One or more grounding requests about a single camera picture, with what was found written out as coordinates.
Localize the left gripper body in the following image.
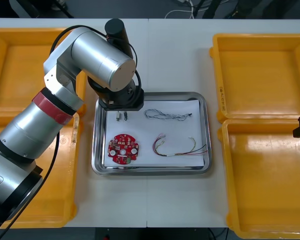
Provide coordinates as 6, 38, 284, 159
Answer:
98, 87, 145, 112

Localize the round red circuit board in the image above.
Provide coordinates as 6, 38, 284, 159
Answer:
107, 133, 141, 165

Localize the twisted white-grey wire harness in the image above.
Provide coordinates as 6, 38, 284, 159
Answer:
143, 108, 193, 122

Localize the black chair leg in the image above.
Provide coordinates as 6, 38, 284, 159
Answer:
52, 0, 75, 19

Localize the white paper sheet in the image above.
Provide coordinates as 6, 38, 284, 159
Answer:
102, 99, 205, 168

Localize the red green black wire harness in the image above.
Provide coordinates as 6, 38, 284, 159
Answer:
152, 133, 210, 158

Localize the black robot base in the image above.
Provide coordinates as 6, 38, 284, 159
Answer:
94, 226, 212, 240

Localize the white cable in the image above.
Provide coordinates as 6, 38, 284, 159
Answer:
164, 0, 198, 20

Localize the yellow-orange plastic bin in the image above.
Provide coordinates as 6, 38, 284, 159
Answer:
0, 27, 94, 118
0, 111, 85, 230
216, 118, 300, 240
208, 33, 300, 123

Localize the steel tray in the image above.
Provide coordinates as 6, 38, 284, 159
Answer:
91, 91, 213, 177

